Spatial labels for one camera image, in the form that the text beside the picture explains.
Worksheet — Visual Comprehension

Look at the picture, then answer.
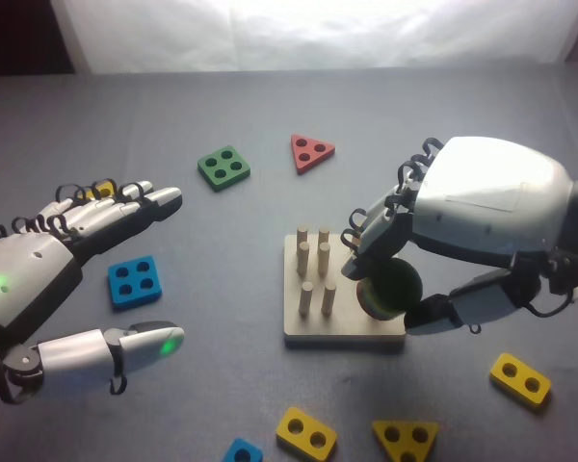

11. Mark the red three-hole triangle block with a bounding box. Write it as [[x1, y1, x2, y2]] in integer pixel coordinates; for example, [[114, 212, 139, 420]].
[[290, 134, 336, 175]]

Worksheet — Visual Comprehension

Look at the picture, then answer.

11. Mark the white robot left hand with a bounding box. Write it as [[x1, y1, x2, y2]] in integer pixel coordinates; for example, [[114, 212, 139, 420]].
[[0, 178, 187, 405]]

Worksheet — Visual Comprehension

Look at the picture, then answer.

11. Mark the blue two-hole rectangle block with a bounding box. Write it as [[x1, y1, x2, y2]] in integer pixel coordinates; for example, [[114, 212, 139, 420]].
[[221, 437, 265, 462]]

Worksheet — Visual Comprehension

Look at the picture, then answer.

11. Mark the green four-hole square block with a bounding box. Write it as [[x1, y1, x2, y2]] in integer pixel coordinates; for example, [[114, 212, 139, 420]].
[[197, 144, 251, 193]]

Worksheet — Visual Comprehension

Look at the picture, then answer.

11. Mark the wooden peg board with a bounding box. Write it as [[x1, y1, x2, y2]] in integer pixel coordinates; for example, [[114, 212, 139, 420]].
[[282, 224, 408, 351]]

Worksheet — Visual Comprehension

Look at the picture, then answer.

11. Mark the white backdrop sheet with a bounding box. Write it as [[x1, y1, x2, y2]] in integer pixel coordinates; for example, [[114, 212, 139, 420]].
[[50, 0, 578, 74]]

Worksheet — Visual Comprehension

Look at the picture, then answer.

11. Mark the blue four-hole square block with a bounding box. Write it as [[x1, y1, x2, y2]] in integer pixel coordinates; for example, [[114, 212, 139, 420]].
[[107, 255, 166, 313]]

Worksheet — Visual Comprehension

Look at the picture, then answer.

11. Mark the yellow four-hole square block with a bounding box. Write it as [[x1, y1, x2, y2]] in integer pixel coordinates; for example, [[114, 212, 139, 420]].
[[87, 179, 118, 201]]

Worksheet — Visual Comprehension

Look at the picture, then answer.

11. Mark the green round block stack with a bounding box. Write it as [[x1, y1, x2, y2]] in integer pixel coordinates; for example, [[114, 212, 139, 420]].
[[355, 258, 424, 321]]

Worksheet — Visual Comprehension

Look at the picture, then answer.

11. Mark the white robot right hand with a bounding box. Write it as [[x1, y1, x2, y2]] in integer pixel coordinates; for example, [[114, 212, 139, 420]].
[[339, 136, 577, 336]]

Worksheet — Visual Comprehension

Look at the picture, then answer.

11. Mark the grey table cloth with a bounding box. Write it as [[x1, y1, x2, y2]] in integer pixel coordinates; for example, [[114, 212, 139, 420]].
[[0, 55, 578, 462]]

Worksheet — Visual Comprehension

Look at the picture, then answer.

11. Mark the yellow three-hole triangle block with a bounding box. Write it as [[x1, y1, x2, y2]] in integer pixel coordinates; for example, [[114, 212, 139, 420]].
[[371, 420, 440, 462]]

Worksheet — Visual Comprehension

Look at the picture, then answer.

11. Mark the yellow two-hole rectangle block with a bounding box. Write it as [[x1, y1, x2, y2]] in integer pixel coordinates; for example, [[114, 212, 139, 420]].
[[275, 406, 339, 462], [489, 352, 553, 410]]

